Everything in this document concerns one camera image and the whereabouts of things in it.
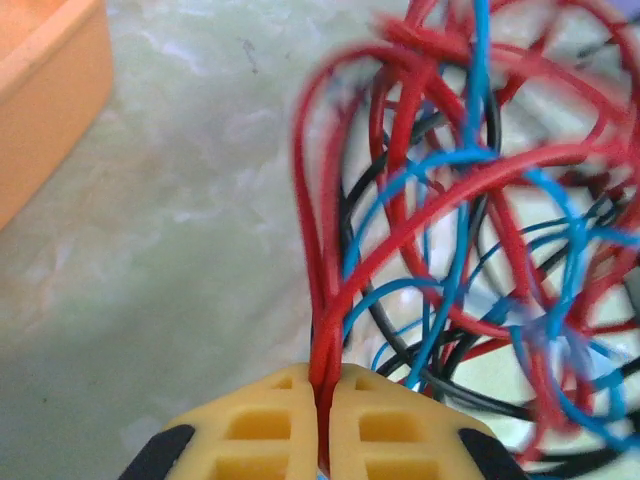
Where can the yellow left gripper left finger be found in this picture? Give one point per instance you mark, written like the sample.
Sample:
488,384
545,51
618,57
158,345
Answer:
280,440

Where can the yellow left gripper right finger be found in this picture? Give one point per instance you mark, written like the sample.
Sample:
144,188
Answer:
350,440

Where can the orange plastic bin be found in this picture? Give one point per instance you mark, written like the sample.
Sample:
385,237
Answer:
45,100

